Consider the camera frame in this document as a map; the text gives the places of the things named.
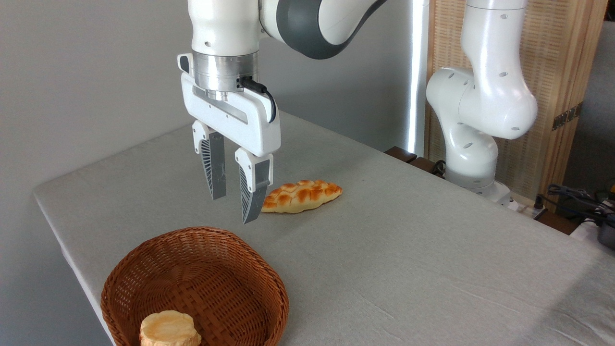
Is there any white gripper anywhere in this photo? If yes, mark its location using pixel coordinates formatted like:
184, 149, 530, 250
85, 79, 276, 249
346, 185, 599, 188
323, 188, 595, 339
177, 53, 282, 225

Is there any braided golden bread loaf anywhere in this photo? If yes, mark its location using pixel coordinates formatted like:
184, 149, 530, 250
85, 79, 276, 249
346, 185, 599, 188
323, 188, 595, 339
261, 180, 344, 214

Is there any brown woven wicker basket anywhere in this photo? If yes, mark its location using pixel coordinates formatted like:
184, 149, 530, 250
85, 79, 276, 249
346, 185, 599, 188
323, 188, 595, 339
100, 227, 290, 346

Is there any round pale bread bun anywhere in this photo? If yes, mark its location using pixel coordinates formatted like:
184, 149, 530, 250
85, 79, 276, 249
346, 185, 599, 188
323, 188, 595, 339
139, 310, 202, 346

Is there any dark brown wooden block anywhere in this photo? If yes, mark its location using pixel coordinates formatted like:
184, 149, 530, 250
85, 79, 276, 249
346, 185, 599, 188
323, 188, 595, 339
384, 146, 418, 164
408, 157, 445, 176

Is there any grey tablecloth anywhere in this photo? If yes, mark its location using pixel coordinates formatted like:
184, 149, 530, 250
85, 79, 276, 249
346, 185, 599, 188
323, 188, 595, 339
33, 111, 615, 346

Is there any white power strip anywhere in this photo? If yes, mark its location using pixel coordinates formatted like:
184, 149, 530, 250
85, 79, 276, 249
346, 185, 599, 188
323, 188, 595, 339
504, 195, 548, 220

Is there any dark metal screen hinge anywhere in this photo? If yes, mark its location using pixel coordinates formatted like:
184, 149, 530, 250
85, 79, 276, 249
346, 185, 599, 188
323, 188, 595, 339
552, 102, 583, 131

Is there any wooden folding screen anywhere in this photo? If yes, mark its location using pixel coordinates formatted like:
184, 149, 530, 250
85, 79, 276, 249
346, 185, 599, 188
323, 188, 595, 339
425, 0, 608, 212

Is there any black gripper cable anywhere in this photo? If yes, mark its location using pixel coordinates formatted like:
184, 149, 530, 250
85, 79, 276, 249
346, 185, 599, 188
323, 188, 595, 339
238, 76, 278, 124

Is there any shiny silver vertical post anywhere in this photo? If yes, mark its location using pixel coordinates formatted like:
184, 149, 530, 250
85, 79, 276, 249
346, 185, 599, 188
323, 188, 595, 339
406, 0, 431, 157

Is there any black cable bundle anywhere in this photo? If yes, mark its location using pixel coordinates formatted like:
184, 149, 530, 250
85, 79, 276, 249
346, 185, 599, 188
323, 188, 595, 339
536, 184, 615, 226

